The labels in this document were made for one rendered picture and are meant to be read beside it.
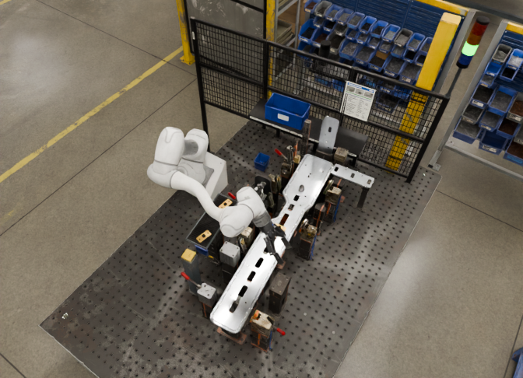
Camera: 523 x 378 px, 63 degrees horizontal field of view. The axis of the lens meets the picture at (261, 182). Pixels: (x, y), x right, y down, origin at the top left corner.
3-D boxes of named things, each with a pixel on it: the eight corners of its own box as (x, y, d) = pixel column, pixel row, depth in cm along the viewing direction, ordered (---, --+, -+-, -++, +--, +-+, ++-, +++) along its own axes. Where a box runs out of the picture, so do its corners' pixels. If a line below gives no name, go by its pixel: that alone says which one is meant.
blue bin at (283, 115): (301, 130, 318) (303, 117, 308) (264, 118, 325) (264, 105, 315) (309, 117, 327) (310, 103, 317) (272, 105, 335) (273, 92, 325)
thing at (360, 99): (367, 123, 308) (377, 89, 283) (338, 113, 314) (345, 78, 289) (368, 121, 309) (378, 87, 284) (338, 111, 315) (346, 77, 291)
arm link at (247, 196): (255, 210, 224) (243, 225, 215) (240, 186, 220) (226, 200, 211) (270, 205, 217) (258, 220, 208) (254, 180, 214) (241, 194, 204)
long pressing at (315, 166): (241, 338, 226) (241, 337, 225) (205, 319, 232) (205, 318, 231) (335, 164, 303) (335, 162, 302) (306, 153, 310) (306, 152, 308)
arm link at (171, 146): (184, 157, 306) (191, 127, 304) (205, 162, 305) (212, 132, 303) (147, 161, 230) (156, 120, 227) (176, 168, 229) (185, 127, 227)
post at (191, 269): (198, 297, 270) (191, 264, 236) (188, 292, 272) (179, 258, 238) (205, 287, 275) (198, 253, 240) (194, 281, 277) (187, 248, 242)
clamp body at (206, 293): (215, 326, 259) (210, 302, 231) (198, 317, 262) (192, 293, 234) (222, 312, 265) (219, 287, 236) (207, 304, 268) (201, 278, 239)
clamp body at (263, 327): (269, 355, 249) (272, 334, 221) (247, 343, 253) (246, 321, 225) (277, 339, 255) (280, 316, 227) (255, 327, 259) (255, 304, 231)
